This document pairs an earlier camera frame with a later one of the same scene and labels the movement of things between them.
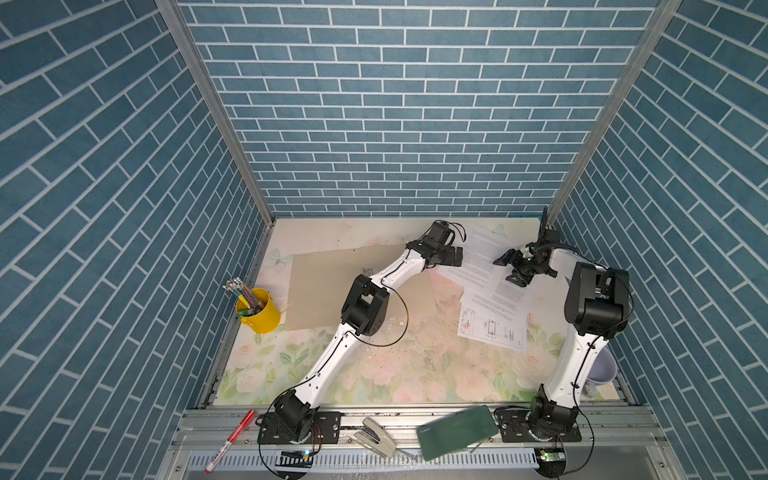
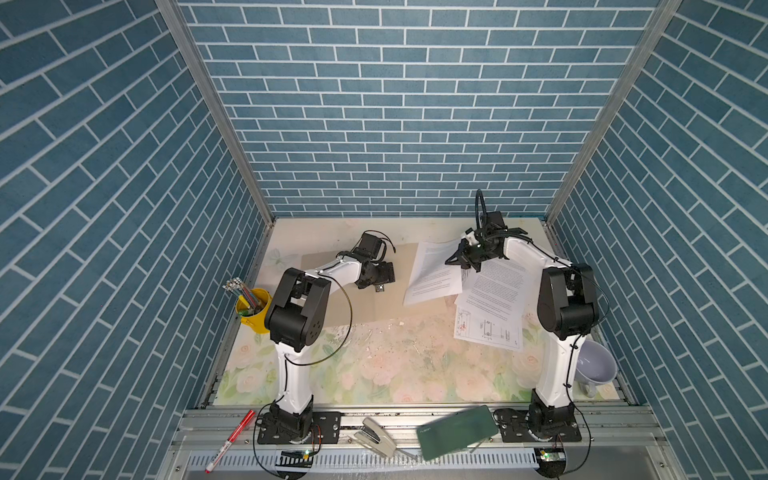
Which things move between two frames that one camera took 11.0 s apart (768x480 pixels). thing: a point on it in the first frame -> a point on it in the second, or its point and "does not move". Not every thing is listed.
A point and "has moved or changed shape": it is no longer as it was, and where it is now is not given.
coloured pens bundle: [237, 288] does not move
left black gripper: [458, 254] -> [387, 273]
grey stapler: [375, 437] does not move
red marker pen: [237, 433] does not move
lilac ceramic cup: [603, 370] does not move
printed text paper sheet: [483, 246] has moved or changed shape
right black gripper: [512, 258] -> [459, 257]
